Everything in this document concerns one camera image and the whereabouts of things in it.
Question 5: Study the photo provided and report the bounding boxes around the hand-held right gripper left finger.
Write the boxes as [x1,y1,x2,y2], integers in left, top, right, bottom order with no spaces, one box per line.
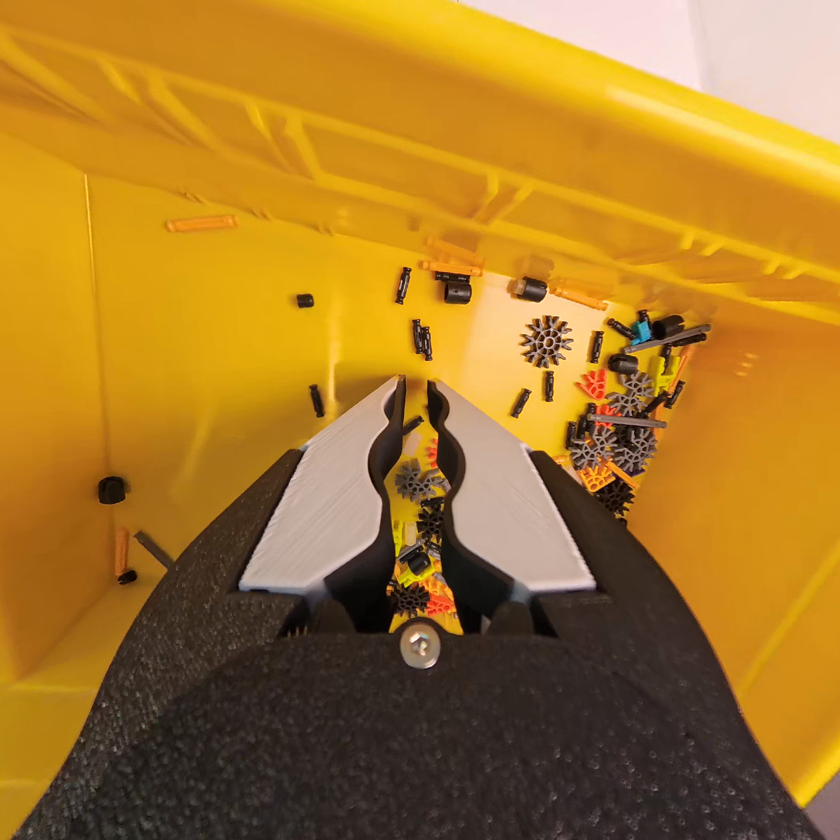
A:
[238,374,408,632]

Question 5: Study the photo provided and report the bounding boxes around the pile of toy pieces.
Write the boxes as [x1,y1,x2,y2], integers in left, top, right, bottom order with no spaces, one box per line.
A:
[97,213,713,621]

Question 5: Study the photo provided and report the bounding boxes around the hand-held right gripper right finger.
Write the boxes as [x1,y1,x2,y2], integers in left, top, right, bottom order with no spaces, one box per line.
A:
[427,379,598,632]

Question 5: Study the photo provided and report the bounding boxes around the yellow plastic bin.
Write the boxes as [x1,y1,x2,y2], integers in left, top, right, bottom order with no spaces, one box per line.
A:
[0,0,840,815]

